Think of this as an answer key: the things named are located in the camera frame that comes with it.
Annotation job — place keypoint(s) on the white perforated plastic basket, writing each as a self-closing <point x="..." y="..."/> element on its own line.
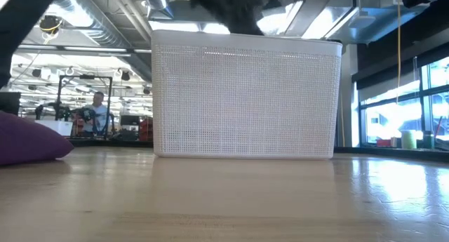
<point x="245" y="101"/>

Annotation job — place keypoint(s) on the black robot station frame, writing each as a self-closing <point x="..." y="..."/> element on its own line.
<point x="84" y="76"/>

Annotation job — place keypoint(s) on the purple cloth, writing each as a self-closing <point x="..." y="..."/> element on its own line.
<point x="28" y="140"/>

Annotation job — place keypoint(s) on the black monitor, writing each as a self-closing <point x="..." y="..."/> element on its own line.
<point x="10" y="103"/>

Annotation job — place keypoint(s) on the red item on windowsill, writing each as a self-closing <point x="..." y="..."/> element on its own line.
<point x="384" y="143"/>

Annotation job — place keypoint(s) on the person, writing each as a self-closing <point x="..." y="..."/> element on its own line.
<point x="100" y="112"/>

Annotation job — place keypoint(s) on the dark cup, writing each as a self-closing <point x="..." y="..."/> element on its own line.
<point x="428" y="140"/>

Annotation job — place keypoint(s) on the green cup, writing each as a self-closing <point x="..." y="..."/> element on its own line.
<point x="409" y="140"/>

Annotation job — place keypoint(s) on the white background box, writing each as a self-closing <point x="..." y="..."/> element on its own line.
<point x="52" y="127"/>

